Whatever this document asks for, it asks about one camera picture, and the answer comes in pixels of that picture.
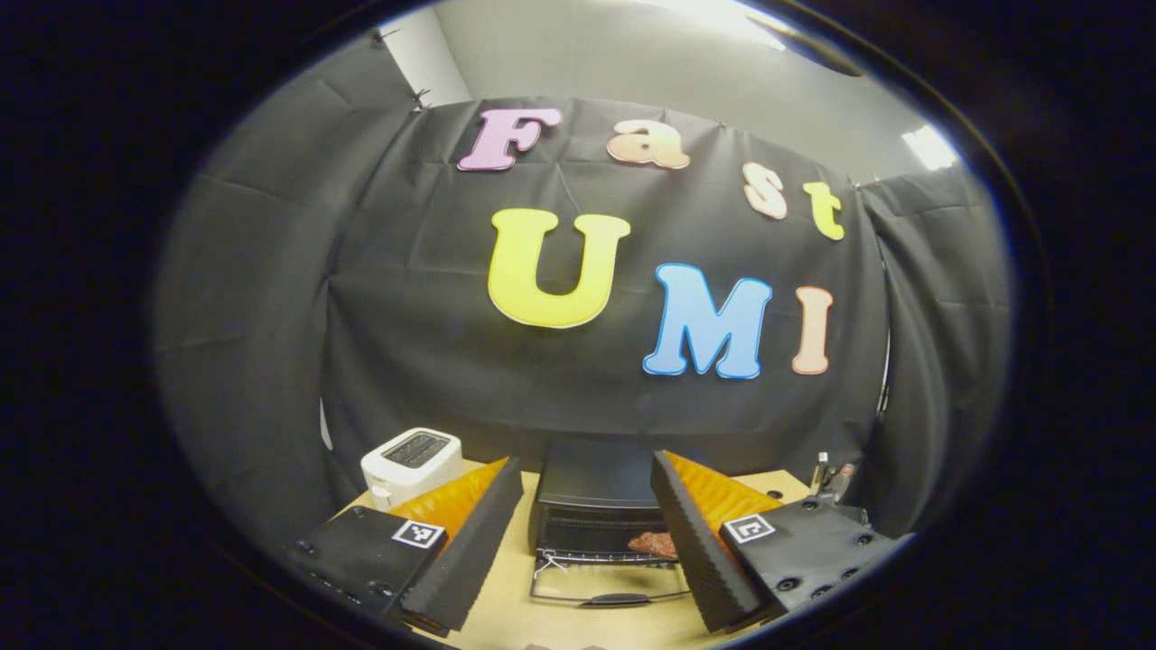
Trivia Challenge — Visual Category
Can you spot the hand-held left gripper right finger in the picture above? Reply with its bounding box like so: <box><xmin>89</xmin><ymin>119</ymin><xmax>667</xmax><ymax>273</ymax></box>
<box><xmin>649</xmin><ymin>449</ymin><xmax>904</xmax><ymax>635</ymax></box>

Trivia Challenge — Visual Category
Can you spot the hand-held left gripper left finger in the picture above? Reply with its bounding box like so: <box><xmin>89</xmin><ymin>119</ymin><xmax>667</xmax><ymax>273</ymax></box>
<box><xmin>287</xmin><ymin>456</ymin><xmax>526</xmax><ymax>637</ymax></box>

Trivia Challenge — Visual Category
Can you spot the red meat slice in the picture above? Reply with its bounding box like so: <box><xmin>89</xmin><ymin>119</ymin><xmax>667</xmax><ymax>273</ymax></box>
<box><xmin>627</xmin><ymin>531</ymin><xmax>679</xmax><ymax>560</ymax></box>

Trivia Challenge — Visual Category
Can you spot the black electric oven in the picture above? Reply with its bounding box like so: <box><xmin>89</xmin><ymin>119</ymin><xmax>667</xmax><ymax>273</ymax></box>
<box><xmin>527</xmin><ymin>439</ymin><xmax>696</xmax><ymax>609</ymax></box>

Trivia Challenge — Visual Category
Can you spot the metal oven rack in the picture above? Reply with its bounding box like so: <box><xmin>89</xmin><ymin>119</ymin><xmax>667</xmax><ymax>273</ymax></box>
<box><xmin>536</xmin><ymin>531</ymin><xmax>680</xmax><ymax>566</ymax></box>

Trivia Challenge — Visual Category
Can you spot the white toaster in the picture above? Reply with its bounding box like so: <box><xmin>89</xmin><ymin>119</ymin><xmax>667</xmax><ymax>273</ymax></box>
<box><xmin>360</xmin><ymin>427</ymin><xmax>464</xmax><ymax>513</ymax></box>

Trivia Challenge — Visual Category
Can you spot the black backdrop cloth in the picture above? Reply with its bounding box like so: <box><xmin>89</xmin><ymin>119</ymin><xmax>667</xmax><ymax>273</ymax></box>
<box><xmin>154</xmin><ymin>32</ymin><xmax>1012</xmax><ymax>552</ymax></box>

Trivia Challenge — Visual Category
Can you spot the ceiling light panel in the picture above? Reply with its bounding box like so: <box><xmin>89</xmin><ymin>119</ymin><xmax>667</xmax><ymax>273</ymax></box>
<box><xmin>900</xmin><ymin>124</ymin><xmax>960</xmax><ymax>172</ymax></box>

